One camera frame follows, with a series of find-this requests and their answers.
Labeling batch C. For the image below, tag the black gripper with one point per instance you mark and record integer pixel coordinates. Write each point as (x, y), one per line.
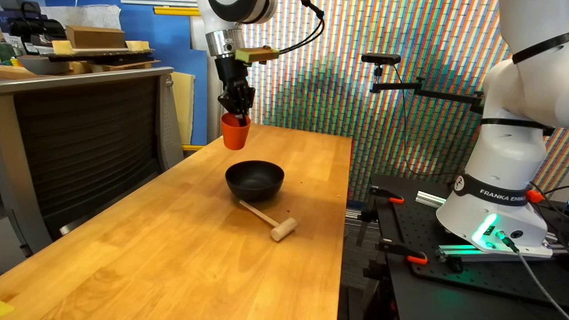
(232, 73)

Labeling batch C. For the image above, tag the orange plastic cup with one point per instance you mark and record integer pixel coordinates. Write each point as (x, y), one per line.
(235, 134)

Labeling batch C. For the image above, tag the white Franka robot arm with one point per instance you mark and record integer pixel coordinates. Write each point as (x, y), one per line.
(509, 148)

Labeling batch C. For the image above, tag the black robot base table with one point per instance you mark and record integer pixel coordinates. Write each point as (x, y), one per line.
(463, 285)

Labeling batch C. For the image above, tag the black bowl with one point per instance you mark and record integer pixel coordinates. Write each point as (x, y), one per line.
(255, 180)

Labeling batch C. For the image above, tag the yellow foam board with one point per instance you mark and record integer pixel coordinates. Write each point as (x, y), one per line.
(184, 107)

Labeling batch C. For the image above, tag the yellow bar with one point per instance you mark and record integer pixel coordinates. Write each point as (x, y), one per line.
(177, 9)

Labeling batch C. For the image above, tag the cardboard box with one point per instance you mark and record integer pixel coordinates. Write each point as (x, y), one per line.
(134, 47)

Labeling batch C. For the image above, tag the small wooden mallet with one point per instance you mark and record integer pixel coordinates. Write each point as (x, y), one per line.
(283, 228)

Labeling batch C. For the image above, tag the brown wooden box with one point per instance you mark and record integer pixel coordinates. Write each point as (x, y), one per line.
(97, 36)

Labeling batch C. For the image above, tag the black equipment pile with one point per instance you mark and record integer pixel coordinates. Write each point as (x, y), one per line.
(33, 24)

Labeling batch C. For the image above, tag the olive wrist camera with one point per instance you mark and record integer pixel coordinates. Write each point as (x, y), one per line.
(259, 54)

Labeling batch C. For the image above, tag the blue wall panel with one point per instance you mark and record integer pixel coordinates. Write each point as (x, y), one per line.
(166, 47)

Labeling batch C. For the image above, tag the black exterior camera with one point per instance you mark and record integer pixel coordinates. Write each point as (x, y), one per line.
(381, 59)

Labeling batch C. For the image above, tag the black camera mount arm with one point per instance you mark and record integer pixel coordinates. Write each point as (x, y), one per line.
(427, 91)

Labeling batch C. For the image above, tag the short aluminium rail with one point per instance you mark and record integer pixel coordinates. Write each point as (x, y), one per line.
(429, 200)

